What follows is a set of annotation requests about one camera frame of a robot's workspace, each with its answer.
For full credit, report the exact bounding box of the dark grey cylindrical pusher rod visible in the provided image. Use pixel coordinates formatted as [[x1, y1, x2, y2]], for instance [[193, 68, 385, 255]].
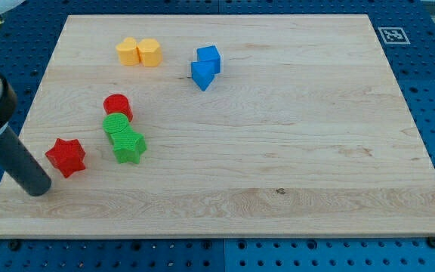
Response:
[[0, 125, 52, 196]]

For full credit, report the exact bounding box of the red star block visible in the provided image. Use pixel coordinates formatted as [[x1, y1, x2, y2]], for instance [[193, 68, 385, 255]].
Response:
[[45, 138, 86, 178]]

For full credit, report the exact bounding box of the green star block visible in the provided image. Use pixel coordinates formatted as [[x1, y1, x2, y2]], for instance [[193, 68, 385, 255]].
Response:
[[111, 126, 147, 164]]

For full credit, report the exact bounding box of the green cylinder block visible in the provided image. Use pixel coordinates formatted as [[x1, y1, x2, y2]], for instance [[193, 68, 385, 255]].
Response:
[[102, 113, 129, 145]]

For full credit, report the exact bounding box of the red cylinder block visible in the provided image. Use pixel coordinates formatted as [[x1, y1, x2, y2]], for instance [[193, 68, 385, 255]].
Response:
[[103, 94, 134, 121]]

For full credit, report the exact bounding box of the yellow heart block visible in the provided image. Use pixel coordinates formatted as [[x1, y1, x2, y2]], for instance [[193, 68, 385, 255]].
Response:
[[116, 37, 140, 66]]

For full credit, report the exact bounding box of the yellow hexagon block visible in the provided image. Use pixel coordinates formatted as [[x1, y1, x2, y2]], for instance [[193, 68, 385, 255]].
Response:
[[137, 39, 163, 67]]

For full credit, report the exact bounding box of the blue triangle block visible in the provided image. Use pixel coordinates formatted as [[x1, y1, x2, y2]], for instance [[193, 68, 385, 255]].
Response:
[[190, 61, 215, 91]]

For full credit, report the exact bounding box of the light wooden board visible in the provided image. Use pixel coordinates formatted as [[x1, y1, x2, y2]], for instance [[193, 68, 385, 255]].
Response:
[[0, 14, 435, 240]]

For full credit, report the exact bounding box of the blue cube block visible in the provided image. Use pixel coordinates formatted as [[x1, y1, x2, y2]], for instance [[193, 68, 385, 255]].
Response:
[[196, 45, 221, 74]]

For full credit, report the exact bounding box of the white fiducial marker tag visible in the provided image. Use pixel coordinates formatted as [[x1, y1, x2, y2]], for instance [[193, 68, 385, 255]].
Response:
[[378, 26, 410, 45]]

